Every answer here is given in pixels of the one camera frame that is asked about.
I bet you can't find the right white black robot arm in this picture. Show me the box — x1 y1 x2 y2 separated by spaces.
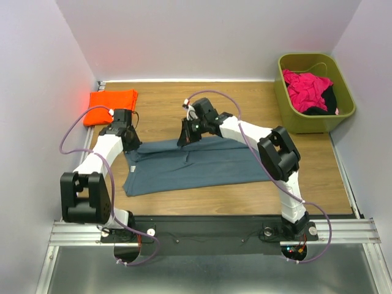
177 98 309 239

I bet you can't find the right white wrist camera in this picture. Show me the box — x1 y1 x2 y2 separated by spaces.
183 99 198 121

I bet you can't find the blue-grey t-shirt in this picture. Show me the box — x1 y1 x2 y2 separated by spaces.
122 137 269 197

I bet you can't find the crumpled black t-shirt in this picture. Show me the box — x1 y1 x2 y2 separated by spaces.
303 86 339 116

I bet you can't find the aluminium extrusion rail frame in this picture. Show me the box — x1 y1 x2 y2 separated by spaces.
35 81 392 294

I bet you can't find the olive green plastic bin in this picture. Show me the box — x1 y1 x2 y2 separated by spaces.
274 53 356 134

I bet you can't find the crumpled pink t-shirt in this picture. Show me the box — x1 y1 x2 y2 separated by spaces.
282 69 333 114

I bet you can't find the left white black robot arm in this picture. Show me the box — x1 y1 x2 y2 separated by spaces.
59 105 141 241

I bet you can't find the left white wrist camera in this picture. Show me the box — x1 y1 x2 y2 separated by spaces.
108 109 115 121

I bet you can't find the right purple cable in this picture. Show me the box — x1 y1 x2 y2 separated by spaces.
183 90 333 265

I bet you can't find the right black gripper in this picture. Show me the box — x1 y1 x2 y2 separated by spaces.
177 117 208 146

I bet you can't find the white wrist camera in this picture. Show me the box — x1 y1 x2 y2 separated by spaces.
183 99 198 121
108 109 115 121

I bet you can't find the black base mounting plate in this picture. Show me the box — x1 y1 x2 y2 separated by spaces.
100 214 319 257

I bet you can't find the folded orange t-shirt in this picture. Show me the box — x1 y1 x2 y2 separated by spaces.
83 89 138 127

